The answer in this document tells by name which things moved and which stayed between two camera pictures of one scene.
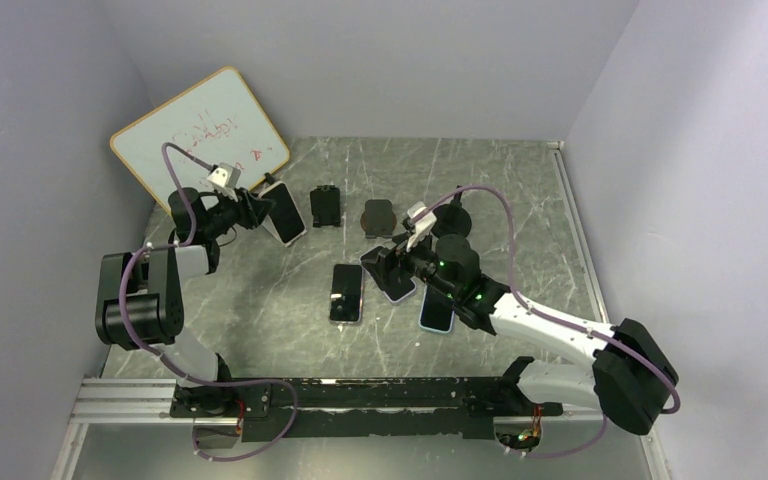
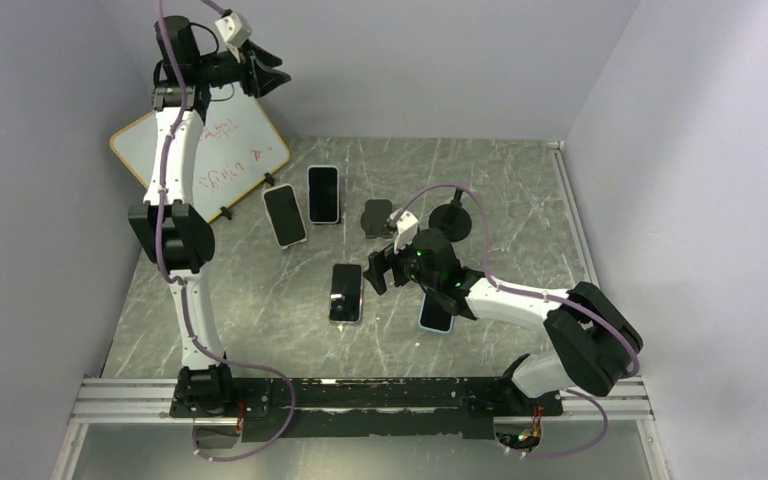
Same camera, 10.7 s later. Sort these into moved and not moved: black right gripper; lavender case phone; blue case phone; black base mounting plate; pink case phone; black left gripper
Moved: lavender case phone; black left gripper
Not moved: black right gripper; pink case phone; blue case phone; black base mounting plate
